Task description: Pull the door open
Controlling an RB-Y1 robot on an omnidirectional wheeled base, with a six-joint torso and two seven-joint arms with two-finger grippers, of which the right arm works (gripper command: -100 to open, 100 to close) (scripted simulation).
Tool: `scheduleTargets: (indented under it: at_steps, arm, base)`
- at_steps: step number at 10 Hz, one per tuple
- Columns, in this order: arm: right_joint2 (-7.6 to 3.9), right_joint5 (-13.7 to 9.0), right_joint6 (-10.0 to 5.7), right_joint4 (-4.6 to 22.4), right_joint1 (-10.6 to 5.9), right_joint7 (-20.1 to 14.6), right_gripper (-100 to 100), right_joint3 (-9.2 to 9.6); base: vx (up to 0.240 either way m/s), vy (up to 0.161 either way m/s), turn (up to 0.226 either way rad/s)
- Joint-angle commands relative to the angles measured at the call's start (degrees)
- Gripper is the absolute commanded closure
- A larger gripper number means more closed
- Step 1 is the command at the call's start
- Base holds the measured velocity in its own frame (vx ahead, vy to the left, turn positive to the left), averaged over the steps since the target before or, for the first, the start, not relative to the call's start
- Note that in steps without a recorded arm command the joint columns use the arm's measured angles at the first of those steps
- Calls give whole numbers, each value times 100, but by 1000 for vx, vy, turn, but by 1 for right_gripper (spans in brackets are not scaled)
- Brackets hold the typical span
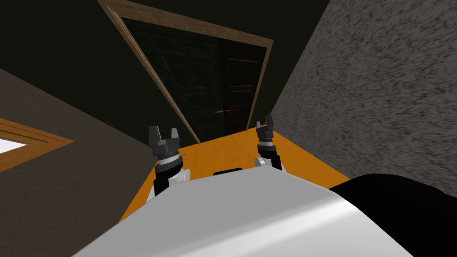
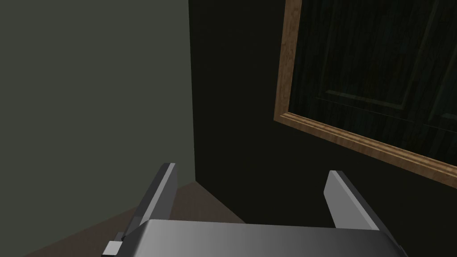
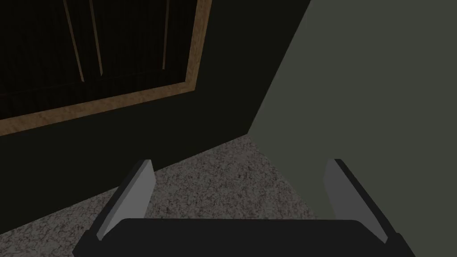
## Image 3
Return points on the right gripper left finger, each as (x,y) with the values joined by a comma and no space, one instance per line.
(129,198)

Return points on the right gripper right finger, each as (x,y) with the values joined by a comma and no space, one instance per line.
(351,200)

